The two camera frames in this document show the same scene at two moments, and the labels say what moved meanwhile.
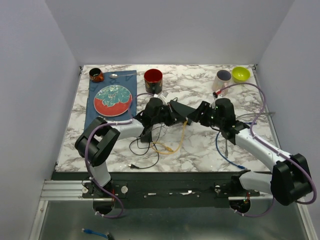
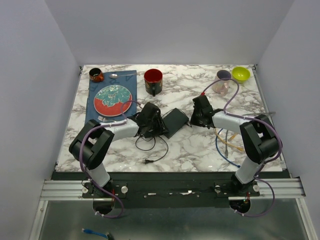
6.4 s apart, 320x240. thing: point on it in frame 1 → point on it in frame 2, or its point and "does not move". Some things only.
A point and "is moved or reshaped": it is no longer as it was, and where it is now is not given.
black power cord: (133, 166) → (147, 161)
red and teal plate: (112, 100) does not move
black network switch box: (181, 110) is moved or reshaped
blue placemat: (129, 82) does not move
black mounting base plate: (164, 190) does not move
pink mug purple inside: (220, 80) does not move
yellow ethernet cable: (169, 148) → (230, 139)
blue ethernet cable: (240, 167) does not move
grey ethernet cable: (226, 153) does not move
